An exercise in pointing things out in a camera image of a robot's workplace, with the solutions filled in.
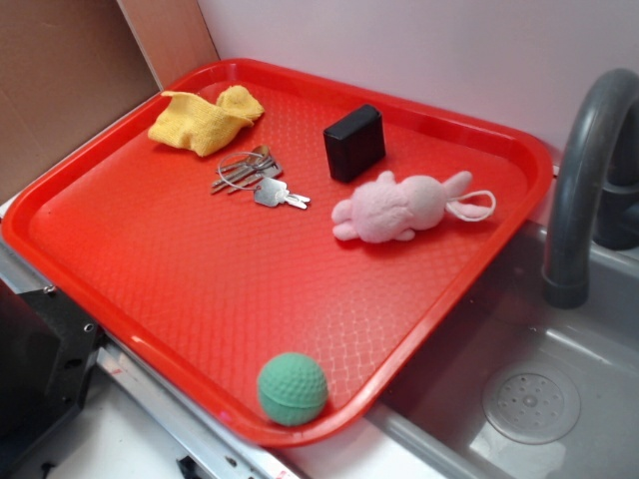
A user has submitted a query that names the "pink plush bunny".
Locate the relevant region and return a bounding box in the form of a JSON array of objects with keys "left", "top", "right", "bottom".
[{"left": 331, "top": 171, "right": 497, "bottom": 243}]

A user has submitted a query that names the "red plastic tray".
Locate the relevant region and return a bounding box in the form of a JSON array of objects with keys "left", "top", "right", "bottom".
[{"left": 2, "top": 59, "right": 553, "bottom": 447}]

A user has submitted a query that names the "silver key bunch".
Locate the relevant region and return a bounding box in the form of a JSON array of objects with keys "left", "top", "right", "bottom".
[{"left": 210, "top": 145, "right": 311, "bottom": 210}]

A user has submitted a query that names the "black rectangular box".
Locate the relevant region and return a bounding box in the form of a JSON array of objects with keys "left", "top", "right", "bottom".
[{"left": 323, "top": 105, "right": 386, "bottom": 183}]

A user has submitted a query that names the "green dimpled ball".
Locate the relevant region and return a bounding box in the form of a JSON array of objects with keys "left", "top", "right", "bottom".
[{"left": 257, "top": 352, "right": 328, "bottom": 427}]

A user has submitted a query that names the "yellow knitted cloth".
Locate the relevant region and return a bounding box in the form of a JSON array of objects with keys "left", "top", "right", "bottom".
[{"left": 148, "top": 85, "right": 265, "bottom": 158}]

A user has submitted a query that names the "grey plastic sink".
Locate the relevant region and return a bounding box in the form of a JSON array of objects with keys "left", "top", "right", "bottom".
[{"left": 368, "top": 224, "right": 638, "bottom": 478}]

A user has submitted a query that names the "grey toy faucet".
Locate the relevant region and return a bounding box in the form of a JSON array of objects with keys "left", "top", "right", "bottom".
[{"left": 542, "top": 69, "right": 638, "bottom": 308}]

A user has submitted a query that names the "brown cardboard panel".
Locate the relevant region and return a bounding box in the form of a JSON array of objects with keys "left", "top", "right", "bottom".
[{"left": 1, "top": 1, "right": 219, "bottom": 201}]

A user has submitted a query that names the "metal table edge rail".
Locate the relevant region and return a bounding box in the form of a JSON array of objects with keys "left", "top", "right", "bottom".
[{"left": 1, "top": 244, "right": 300, "bottom": 478}]

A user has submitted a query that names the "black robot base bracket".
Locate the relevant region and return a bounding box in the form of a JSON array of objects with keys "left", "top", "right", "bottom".
[{"left": 1, "top": 285, "right": 103, "bottom": 467}]

